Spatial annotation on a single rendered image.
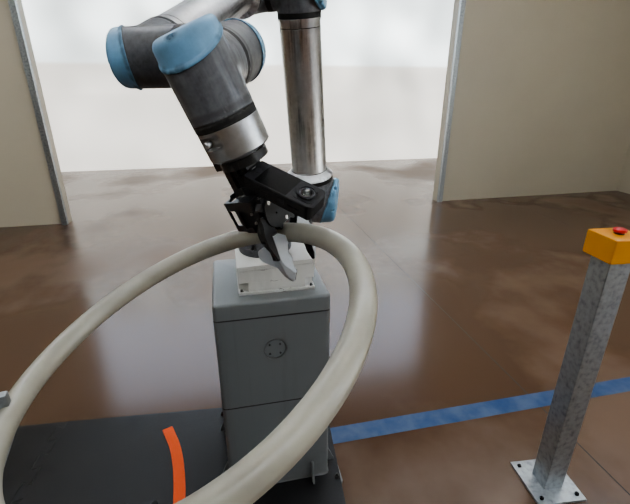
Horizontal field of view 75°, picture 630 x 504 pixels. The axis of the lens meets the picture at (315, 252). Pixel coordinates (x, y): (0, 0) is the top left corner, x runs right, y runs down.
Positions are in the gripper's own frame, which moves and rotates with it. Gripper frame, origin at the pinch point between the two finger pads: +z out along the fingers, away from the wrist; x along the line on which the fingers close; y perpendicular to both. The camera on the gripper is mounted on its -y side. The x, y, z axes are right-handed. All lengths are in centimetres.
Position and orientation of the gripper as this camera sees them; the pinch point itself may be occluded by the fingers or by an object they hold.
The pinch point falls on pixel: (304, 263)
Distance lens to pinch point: 66.6
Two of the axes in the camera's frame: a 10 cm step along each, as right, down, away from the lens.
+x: -5.3, 6.0, -5.9
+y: -7.7, -0.5, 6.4
